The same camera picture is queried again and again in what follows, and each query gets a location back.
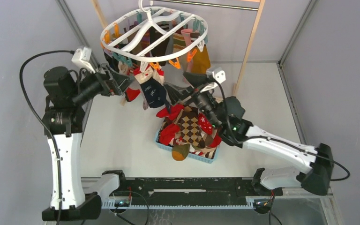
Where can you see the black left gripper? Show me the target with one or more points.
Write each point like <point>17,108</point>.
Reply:
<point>115,84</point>

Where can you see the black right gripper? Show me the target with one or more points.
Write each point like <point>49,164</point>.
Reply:
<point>177,94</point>

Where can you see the red and cream Christmas sock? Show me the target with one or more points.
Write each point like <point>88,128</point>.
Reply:
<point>131,94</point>

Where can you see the navy sock with lettering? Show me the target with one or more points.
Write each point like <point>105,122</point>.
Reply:
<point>144,76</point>

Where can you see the teal clothespin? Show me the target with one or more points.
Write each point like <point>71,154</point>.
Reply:
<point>123,59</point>

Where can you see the orange clothespin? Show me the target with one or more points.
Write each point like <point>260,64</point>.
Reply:
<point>191,54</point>
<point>155,65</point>
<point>175,62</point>

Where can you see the white clothespin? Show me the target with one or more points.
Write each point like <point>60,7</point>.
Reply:
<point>201,45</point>

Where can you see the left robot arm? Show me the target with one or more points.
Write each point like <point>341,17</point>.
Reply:
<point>63,119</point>

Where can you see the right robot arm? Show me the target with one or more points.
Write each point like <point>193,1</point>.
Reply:
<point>310,166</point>

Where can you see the white round clip hanger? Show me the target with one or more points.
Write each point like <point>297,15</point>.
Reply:
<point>155,34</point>

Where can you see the brown argyle sock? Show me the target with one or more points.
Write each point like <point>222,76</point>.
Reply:
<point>190,131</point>

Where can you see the mustard yellow sock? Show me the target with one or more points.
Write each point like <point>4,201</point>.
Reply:
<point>201,62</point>

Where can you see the olive orange-toe sock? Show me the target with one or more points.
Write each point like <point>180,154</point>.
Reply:
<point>180,152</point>

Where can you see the pink sock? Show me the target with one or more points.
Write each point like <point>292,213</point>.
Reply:
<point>187,37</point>

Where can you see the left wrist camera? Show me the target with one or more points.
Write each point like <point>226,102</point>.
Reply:
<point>81,59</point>

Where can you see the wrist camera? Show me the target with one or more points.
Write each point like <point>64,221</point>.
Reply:
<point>81,59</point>
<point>215,75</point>

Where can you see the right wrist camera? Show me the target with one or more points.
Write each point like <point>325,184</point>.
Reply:
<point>215,75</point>

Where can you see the wooden rack frame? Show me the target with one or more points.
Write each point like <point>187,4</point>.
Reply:
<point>123,35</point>

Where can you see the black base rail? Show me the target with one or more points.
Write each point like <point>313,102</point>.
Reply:
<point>240,185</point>

